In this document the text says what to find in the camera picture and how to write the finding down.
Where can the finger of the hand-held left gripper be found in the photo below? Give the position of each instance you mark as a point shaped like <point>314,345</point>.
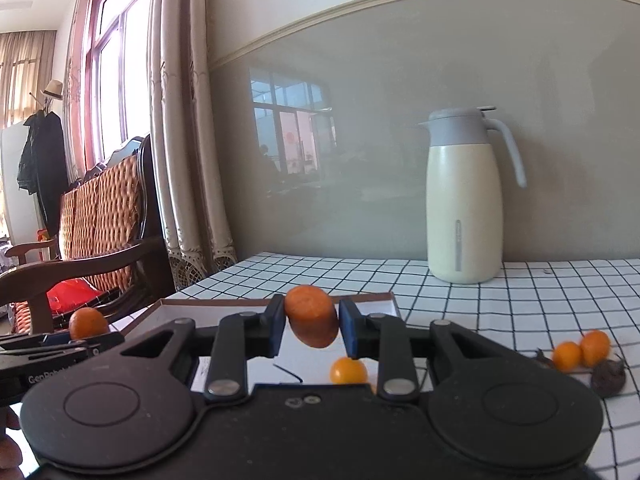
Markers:
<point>95,344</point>
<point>52,340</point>

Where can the red framed window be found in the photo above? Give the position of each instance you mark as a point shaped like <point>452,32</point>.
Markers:
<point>117,60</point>

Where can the person's left hand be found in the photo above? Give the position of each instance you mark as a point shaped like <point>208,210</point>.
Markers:
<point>9,447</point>

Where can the straw hat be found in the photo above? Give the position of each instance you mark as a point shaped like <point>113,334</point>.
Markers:
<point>52,90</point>

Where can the brown cardboard box tray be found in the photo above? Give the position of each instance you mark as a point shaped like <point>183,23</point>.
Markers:
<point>310,360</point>

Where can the red plastic bag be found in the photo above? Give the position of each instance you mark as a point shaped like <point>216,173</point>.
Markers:
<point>75,296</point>

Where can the cream thermos jug grey lid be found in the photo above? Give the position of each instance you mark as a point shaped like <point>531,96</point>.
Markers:
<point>462,200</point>

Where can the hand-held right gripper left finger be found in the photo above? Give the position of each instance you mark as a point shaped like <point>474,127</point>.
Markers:
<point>274,330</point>

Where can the white black checkered tablecloth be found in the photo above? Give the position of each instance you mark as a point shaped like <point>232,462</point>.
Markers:
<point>525,310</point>

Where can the small orange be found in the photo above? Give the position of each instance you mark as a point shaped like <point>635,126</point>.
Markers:
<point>567,356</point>
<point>348,371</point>
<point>595,347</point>
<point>88,323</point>

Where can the white refrigerator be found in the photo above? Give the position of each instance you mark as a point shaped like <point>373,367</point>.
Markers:
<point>17,185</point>

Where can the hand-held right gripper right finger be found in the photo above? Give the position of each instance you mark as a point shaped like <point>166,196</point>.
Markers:
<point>349,330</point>

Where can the carrot piece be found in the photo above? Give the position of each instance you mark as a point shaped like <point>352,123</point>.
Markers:
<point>312,316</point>

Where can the sheer beige curtain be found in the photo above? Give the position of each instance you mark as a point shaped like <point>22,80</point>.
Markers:
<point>27,77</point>

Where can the black hanging coat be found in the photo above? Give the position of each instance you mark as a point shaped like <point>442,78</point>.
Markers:
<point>42,165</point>

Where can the beige embroidered curtain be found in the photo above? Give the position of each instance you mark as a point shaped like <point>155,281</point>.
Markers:
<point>192,120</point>

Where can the dark water chestnut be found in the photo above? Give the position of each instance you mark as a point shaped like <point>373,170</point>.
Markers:
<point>607,378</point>

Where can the wooden chair orange cushion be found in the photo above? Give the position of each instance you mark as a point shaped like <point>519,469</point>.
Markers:
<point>95,240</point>

